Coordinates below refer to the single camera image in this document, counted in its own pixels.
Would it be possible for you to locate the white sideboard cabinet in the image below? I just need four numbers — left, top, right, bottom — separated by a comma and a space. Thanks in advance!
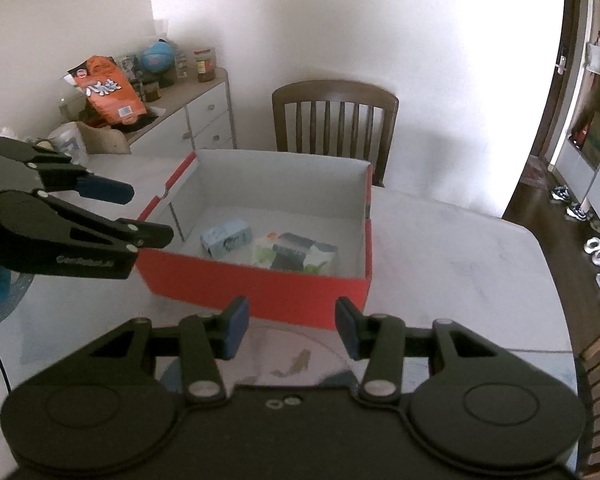
122, 67, 237, 158

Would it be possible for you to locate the red cardboard box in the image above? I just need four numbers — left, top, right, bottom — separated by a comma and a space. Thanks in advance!
136, 149, 374, 331

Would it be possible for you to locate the white green packet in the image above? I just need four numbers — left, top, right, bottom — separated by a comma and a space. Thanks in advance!
251, 232, 340, 277

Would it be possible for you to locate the red bag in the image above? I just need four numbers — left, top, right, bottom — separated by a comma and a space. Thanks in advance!
569, 110, 593, 148

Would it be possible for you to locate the light wooden tray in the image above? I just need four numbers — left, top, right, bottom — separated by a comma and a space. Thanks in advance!
77, 120, 132, 155

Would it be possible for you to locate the light blue tissue pack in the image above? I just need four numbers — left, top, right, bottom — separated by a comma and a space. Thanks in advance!
200, 220, 253, 258

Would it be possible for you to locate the red lidded jar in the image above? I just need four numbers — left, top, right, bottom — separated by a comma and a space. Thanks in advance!
194, 47, 217, 82

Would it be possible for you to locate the white marble desktop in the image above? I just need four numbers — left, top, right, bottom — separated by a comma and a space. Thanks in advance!
0, 152, 588, 480

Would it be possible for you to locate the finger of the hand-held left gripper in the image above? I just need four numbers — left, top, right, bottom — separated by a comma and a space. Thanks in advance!
41, 197, 175, 255
0, 136, 135, 205

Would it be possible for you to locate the blue globe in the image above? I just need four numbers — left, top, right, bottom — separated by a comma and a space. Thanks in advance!
140, 40, 177, 88

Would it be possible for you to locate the white patterned cup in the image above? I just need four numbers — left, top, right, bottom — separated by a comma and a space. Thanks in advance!
47, 121, 90, 166

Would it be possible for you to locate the brown wooden chair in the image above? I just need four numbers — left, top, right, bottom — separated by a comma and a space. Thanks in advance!
271, 80, 400, 188

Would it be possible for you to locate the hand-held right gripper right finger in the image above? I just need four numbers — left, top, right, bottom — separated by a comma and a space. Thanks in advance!
334, 297, 511, 405

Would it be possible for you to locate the orange snack bag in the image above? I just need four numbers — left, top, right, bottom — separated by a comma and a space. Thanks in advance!
67, 55, 148, 127

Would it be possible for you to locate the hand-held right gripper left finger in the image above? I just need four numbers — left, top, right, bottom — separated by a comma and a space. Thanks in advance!
87, 296, 251, 407

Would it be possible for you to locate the clear plastic bag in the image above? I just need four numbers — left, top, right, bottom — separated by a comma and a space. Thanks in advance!
0, 121, 33, 143

